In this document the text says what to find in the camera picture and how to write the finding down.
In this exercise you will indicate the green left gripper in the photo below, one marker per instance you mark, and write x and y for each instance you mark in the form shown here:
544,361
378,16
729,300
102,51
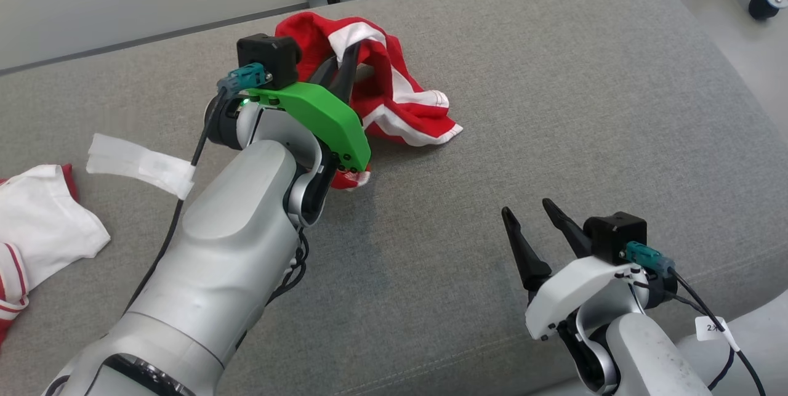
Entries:
320,116

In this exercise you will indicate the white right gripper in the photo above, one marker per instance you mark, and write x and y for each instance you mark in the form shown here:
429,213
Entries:
578,288

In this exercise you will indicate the red Bulls 23 shorts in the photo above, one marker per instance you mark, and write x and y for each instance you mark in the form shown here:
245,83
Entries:
400,100

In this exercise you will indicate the red and white jersey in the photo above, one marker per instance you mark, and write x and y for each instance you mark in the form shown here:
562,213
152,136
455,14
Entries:
43,223

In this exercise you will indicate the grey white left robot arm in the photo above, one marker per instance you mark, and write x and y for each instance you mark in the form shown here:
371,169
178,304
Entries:
228,248

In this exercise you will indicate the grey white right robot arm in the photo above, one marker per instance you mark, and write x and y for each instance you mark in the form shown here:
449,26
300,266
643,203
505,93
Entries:
646,353

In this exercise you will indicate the grey fabric sofa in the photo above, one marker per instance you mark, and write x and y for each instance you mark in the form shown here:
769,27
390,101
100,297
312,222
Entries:
554,106

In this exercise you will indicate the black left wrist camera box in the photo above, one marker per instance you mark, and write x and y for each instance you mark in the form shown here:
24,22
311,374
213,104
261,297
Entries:
271,57

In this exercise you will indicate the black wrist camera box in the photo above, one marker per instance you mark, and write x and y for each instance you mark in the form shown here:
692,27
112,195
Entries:
615,236
271,57

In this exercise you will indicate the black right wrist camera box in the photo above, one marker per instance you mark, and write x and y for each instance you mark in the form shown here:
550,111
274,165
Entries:
615,236

